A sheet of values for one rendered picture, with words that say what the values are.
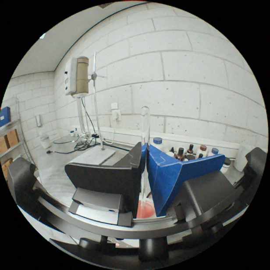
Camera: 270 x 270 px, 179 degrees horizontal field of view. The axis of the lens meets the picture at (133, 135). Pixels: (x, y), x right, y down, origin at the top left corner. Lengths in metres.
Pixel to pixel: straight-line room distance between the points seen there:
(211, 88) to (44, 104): 2.73
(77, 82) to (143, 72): 0.40
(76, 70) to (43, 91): 2.11
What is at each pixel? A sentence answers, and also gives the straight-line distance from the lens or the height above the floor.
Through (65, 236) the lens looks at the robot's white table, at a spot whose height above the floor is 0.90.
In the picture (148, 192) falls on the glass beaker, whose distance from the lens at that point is 0.17.
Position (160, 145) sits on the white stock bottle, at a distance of 0.44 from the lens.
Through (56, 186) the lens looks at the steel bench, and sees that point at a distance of 0.52.
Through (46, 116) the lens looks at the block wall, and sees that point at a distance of 2.48.
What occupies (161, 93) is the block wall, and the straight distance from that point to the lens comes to 0.56.
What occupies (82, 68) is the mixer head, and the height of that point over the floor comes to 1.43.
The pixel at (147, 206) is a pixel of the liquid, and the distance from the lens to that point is 0.20.
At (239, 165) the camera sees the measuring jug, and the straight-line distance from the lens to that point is 0.68.
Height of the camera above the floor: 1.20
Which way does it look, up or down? 21 degrees down
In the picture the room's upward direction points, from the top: 3 degrees counter-clockwise
